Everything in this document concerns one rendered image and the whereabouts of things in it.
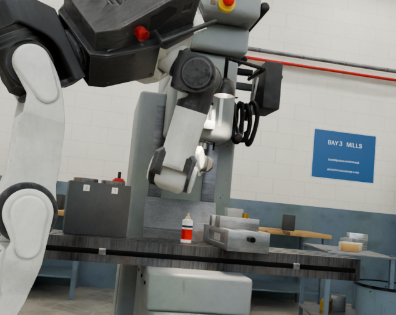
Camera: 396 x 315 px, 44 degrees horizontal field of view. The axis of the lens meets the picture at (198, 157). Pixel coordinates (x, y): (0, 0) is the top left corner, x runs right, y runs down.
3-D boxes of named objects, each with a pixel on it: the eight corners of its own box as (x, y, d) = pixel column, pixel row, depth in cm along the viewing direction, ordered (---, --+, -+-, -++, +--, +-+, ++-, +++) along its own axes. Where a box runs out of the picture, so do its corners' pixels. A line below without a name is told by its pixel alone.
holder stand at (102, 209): (126, 238, 176) (132, 182, 178) (63, 233, 170) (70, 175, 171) (120, 235, 188) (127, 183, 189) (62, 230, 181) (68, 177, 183)
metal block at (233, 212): (242, 225, 183) (243, 209, 184) (227, 224, 182) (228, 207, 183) (238, 224, 188) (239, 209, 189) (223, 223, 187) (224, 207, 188)
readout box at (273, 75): (282, 110, 214) (285, 63, 216) (262, 107, 212) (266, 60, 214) (267, 117, 233) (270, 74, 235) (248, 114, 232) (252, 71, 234)
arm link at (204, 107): (203, 113, 125) (219, 61, 124) (170, 103, 126) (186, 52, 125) (209, 115, 136) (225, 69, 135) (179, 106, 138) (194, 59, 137)
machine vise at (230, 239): (268, 254, 166) (271, 221, 167) (226, 250, 163) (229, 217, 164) (238, 244, 200) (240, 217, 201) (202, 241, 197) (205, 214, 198)
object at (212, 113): (214, 129, 173) (220, 71, 175) (203, 127, 173) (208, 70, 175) (212, 130, 177) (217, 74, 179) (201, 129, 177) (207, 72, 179)
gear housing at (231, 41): (248, 54, 179) (251, 27, 180) (183, 44, 174) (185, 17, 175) (227, 76, 211) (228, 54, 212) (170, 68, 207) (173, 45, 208)
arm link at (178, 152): (187, 197, 129) (213, 116, 128) (141, 182, 130) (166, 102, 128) (191, 192, 141) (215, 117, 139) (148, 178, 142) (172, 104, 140)
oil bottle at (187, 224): (192, 243, 180) (195, 213, 182) (181, 242, 180) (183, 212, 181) (190, 242, 184) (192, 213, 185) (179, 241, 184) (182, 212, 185)
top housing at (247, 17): (261, 19, 170) (265, -26, 172) (187, 6, 166) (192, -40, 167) (228, 57, 217) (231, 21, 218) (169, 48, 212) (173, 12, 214)
